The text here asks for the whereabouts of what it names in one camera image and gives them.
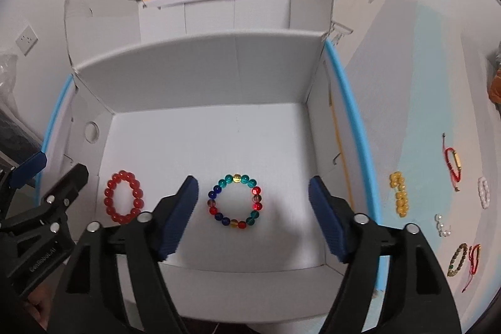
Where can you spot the striped bed sheet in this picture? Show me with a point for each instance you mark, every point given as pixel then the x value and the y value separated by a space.
pixel 421 86

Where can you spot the white pearl jewelry piece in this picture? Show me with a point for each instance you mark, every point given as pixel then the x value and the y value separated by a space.
pixel 441 227

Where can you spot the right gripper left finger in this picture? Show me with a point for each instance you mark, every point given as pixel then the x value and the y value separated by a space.
pixel 149 239

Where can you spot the white wall socket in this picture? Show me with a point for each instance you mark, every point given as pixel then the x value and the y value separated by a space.
pixel 26 40

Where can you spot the left hand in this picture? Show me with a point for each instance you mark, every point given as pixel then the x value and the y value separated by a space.
pixel 39 304

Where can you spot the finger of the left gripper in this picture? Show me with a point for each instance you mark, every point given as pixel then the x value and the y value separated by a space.
pixel 52 208
pixel 20 175

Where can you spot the striped brown pillow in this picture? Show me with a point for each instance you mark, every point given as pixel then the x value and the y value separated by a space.
pixel 494 89

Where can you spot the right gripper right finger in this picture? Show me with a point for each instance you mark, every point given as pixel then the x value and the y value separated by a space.
pixel 356 240

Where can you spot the blue yellow cardboard box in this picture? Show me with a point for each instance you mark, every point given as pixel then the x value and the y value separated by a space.
pixel 247 96

